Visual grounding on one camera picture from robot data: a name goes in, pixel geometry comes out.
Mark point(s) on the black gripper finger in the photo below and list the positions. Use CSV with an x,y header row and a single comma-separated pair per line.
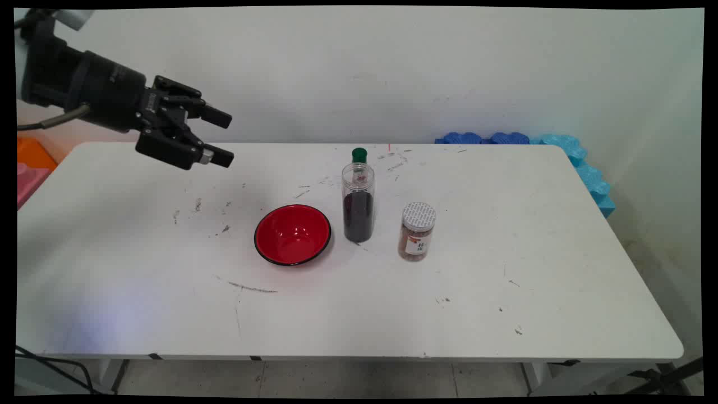
x,y
190,104
168,148

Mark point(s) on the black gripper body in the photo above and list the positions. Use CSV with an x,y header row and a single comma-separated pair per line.
x,y
95,90

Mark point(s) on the tall clear jar black seeds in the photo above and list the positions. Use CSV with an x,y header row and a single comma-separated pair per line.
x,y
358,219

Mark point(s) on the orange box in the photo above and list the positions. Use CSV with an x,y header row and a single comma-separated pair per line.
x,y
33,156

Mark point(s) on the pink box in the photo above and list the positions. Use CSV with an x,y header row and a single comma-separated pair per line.
x,y
28,185

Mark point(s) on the red bowl black rim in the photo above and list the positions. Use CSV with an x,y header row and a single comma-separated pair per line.
x,y
291,235

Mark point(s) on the small spice bottle green cap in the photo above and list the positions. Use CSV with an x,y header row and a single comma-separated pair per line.
x,y
359,154

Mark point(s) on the white table leg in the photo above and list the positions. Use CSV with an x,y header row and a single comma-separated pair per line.
x,y
535,376
115,375

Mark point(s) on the brown spice jar white lid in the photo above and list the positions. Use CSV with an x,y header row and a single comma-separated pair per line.
x,y
416,235

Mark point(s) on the dark blue foam mat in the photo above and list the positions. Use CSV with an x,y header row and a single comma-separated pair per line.
x,y
509,138
460,138

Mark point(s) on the cyan foam mat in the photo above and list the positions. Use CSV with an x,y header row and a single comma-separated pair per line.
x,y
583,168

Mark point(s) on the black stand leg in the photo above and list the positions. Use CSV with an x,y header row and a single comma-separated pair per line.
x,y
667,376

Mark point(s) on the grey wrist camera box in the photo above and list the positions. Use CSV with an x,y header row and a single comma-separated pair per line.
x,y
76,18

